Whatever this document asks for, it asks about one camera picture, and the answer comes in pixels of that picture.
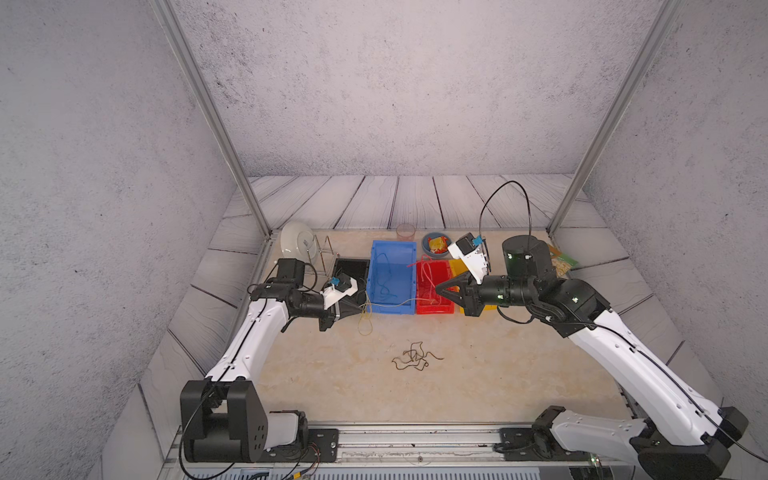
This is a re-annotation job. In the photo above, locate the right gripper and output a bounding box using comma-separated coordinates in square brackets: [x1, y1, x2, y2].
[435, 267, 536, 318]

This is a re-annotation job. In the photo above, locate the yellow storage bin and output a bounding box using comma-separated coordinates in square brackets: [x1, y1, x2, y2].
[449, 259, 495, 315]

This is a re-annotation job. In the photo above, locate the left aluminium frame post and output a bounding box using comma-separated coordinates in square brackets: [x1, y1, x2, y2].
[150, 0, 272, 237]

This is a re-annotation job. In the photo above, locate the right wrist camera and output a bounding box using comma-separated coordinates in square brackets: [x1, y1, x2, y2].
[448, 232, 489, 284]

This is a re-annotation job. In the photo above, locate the blue storage bin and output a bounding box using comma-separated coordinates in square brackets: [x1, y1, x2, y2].
[366, 240, 417, 315]

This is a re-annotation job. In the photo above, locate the red storage bin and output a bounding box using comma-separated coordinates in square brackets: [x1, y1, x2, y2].
[415, 260, 455, 315]

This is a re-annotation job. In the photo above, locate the green food packet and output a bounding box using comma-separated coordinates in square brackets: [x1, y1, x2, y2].
[548, 245, 579, 277]

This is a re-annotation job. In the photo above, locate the aluminium frame post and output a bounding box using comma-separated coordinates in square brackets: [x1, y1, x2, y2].
[546, 0, 683, 236]
[150, 0, 272, 237]

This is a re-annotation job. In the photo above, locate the aluminium front rail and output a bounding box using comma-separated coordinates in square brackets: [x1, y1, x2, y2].
[157, 422, 691, 480]

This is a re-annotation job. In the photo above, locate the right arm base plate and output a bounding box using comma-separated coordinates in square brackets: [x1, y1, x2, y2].
[493, 428, 591, 462]

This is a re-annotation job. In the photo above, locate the red cable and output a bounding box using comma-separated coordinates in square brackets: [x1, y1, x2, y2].
[407, 254, 460, 301]

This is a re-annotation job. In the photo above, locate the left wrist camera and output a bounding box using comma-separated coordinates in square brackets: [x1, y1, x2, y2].
[321, 273, 358, 310]

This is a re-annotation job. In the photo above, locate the right aluminium frame post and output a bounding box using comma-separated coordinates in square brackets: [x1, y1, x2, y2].
[546, 0, 683, 236]

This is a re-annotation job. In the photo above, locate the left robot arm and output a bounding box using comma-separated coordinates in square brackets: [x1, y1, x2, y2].
[178, 258, 367, 479]

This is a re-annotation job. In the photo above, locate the thin yellow cable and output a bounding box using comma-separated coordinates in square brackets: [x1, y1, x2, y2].
[357, 293, 442, 336]

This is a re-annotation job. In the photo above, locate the pink plastic cup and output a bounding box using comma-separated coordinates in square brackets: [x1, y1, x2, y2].
[396, 223, 416, 242]

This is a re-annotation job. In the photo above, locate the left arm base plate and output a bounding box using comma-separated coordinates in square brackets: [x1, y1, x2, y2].
[257, 428, 340, 464]

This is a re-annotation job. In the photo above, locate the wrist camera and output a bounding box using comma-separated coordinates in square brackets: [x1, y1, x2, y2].
[448, 232, 489, 284]
[321, 273, 358, 310]

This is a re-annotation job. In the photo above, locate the white plate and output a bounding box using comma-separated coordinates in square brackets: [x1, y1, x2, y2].
[279, 220, 320, 265]

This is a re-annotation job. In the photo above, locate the black storage bin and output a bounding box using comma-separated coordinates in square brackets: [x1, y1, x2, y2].
[332, 257, 370, 303]

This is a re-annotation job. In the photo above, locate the blue cable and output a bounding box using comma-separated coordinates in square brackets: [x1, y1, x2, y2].
[373, 248, 402, 301]

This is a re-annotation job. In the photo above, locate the red yellow snack packet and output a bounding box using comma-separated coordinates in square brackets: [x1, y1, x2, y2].
[427, 235, 450, 255]

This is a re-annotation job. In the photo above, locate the blue bowl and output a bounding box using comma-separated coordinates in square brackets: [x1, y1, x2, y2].
[421, 232, 452, 259]

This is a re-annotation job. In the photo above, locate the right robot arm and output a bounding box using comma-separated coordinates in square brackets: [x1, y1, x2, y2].
[436, 234, 748, 479]

